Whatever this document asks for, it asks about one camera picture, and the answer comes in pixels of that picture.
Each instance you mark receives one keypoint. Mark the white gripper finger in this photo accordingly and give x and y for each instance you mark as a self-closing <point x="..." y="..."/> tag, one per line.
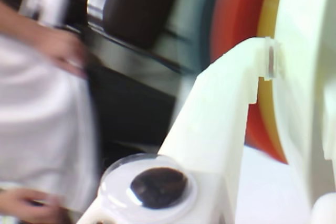
<point x="323" y="64"/>
<point x="215" y="116"/>

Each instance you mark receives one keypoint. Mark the yellow plate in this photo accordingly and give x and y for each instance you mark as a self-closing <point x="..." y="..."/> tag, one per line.
<point x="267" y="19"/>

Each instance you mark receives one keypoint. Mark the orange plate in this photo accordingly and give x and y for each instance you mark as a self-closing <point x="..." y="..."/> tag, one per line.
<point x="236" y="11"/>

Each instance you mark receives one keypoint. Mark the blue plate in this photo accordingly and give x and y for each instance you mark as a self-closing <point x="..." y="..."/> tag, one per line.
<point x="207" y="3"/>

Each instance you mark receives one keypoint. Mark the person's right forearm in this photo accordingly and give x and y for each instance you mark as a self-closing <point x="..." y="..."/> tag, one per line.
<point x="15" y="22"/>

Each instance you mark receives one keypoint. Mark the person's right hand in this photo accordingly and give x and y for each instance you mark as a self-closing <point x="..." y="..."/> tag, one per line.
<point x="63" y="48"/>

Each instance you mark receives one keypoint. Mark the person's left hand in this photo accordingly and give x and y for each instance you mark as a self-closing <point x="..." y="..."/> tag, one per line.
<point x="26" y="208"/>

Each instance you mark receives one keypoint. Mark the googly eye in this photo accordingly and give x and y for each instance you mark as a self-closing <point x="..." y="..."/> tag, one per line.
<point x="160" y="187"/>

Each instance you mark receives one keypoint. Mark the person wearing white shirt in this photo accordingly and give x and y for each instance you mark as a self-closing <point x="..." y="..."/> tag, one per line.
<point x="39" y="116"/>

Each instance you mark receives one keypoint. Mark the dark chair chrome frame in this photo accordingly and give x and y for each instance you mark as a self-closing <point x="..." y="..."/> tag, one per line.
<point x="136" y="6"/>

